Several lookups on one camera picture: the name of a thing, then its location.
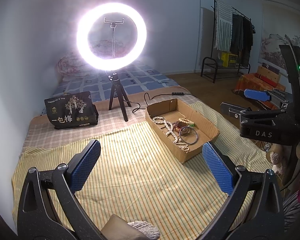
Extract white ring light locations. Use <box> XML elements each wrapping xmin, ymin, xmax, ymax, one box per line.
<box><xmin>76</xmin><ymin>2</ymin><xmax>147</xmax><ymax>72</ymax></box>

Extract orange cloth covered furniture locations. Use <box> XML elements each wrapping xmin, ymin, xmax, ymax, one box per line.
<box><xmin>234</xmin><ymin>66</ymin><xmax>286</xmax><ymax>93</ymax></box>

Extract landscape wall painting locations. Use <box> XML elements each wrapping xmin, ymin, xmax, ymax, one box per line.
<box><xmin>257</xmin><ymin>0</ymin><xmax>300</xmax><ymax>73</ymax></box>

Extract right gloved hand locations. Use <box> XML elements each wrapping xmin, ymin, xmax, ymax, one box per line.
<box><xmin>266</xmin><ymin>143</ymin><xmax>300</xmax><ymax>176</ymax></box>

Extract black clothes rack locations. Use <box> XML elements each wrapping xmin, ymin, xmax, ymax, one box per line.
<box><xmin>200</xmin><ymin>0</ymin><xmax>255</xmax><ymax>83</ymax></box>

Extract black thin bangle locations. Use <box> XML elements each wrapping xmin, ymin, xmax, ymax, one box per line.
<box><xmin>179</xmin><ymin>127</ymin><xmax>199</xmax><ymax>145</ymax></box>

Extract black tripod stand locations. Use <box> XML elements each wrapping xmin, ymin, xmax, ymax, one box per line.
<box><xmin>108</xmin><ymin>72</ymin><xmax>131</xmax><ymax>122</ymax></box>

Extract blue checked bed sheet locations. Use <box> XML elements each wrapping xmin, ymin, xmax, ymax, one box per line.
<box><xmin>43</xmin><ymin>63</ymin><xmax>178</xmax><ymax>106</ymax></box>

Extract black printed snack bag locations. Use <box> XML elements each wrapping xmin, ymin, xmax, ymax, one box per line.
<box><xmin>45</xmin><ymin>92</ymin><xmax>99</xmax><ymax>129</ymax></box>

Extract white striped hanging towel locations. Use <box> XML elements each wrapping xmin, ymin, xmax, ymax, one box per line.
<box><xmin>215</xmin><ymin>0</ymin><xmax>233</xmax><ymax>52</ymax></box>

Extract twisted cream rope necklace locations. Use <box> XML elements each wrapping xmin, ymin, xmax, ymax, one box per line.
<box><xmin>152</xmin><ymin>115</ymin><xmax>180</xmax><ymax>145</ymax></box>

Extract yellow striped bed cloth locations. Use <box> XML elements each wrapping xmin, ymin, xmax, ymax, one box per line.
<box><xmin>10</xmin><ymin>102</ymin><xmax>273</xmax><ymax>240</ymax></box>

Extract dark hanging clothes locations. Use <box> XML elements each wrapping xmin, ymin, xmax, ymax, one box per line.
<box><xmin>230</xmin><ymin>14</ymin><xmax>255</xmax><ymax>67</ymax></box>

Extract white pearl necklace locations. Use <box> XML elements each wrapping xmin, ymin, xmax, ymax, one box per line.
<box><xmin>173</xmin><ymin>137</ymin><xmax>191</xmax><ymax>153</ymax></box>

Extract black light power cable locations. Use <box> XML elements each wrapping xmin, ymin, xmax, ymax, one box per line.
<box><xmin>128</xmin><ymin>91</ymin><xmax>192</xmax><ymax>114</ymax></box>

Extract open cardboard box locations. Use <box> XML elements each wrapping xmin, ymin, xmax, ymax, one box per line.
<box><xmin>145</xmin><ymin>99</ymin><xmax>220</xmax><ymax>163</ymax></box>

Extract yellow box on rack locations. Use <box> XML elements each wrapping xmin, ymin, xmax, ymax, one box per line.
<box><xmin>221</xmin><ymin>51</ymin><xmax>238</xmax><ymax>68</ymax></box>

